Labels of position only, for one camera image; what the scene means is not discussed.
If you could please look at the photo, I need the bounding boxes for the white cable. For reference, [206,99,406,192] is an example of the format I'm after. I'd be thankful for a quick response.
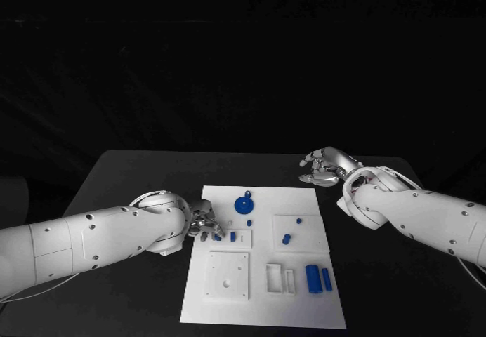
[0,272,82,303]
[382,165,425,191]
[456,256,486,291]
[127,190,170,208]

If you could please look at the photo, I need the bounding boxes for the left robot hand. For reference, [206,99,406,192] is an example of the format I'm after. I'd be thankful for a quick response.
[184,199,226,239]

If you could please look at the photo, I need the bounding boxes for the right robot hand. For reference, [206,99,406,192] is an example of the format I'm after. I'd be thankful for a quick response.
[297,146,365,187]

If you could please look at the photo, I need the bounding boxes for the white task board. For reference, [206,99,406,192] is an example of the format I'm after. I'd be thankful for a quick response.
[179,185,347,330]

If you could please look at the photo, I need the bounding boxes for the thick blue long cylinder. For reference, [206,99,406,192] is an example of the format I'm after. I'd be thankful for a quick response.
[304,265,324,294]

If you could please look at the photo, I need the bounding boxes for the blue gear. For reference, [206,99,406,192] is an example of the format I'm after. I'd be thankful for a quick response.
[232,190,257,215]

